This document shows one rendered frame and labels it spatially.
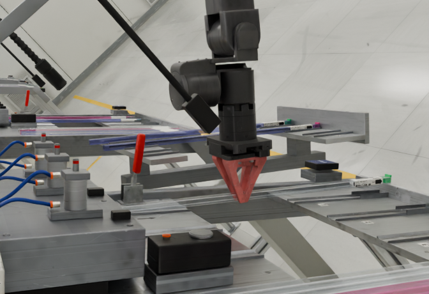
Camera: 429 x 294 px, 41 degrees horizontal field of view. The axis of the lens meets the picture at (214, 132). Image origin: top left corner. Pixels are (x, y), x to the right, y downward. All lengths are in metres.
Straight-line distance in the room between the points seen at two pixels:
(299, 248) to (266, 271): 0.74
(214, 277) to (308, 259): 0.82
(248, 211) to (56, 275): 0.53
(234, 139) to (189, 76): 0.12
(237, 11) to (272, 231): 0.61
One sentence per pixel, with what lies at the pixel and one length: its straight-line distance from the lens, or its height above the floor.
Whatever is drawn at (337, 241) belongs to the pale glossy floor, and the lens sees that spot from 2.22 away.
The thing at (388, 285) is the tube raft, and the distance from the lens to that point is 0.59.
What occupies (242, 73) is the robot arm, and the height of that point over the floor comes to 1.08.
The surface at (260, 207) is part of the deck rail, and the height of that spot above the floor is 0.84.
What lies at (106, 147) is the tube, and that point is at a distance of 1.14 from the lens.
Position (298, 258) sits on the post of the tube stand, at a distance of 1.36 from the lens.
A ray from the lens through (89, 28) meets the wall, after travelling 8.47.
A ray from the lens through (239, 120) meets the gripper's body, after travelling 0.85.
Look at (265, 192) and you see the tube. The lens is 0.91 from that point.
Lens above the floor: 1.35
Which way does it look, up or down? 22 degrees down
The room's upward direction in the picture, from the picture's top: 41 degrees counter-clockwise
